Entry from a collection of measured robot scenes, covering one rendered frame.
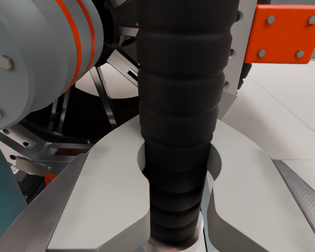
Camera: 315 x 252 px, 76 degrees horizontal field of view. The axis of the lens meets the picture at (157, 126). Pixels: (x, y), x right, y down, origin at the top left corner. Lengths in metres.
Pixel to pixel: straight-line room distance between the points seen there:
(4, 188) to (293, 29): 0.46
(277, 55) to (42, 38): 0.28
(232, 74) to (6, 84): 0.26
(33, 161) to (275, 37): 0.46
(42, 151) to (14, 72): 0.32
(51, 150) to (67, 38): 0.31
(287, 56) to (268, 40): 0.04
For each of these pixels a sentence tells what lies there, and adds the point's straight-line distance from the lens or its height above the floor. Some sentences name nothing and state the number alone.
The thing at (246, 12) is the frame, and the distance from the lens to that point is 0.30.
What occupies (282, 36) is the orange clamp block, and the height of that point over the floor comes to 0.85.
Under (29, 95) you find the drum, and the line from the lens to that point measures 0.19.
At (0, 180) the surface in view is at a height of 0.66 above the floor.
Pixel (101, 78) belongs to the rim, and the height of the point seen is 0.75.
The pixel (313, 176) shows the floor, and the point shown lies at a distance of 1.56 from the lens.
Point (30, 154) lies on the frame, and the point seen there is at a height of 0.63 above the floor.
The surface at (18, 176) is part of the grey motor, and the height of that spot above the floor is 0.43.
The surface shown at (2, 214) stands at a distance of 0.42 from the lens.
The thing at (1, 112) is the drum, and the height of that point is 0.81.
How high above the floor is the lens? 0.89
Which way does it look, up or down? 32 degrees down
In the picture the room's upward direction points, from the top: 1 degrees clockwise
